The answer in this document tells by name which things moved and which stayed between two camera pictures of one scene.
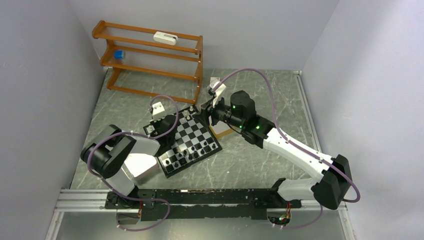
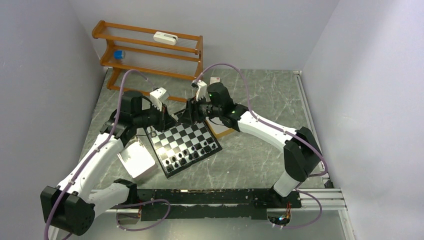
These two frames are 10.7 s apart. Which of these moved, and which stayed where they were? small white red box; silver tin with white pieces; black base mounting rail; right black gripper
Moved: right black gripper
Stayed: silver tin with white pieces; small white red box; black base mounting rail
